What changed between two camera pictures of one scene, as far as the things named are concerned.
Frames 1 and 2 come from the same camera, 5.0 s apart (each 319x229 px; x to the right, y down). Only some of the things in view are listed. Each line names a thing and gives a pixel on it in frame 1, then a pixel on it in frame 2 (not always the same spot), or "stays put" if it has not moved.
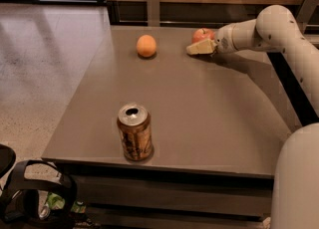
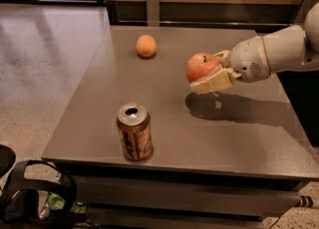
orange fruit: [146, 45] stays put
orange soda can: [136, 131] stays put
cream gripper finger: [205, 47] -> [220, 80]
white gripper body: [223, 41] -> [247, 57]
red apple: [202, 34] -> [200, 65]
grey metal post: [154, 7] stays put
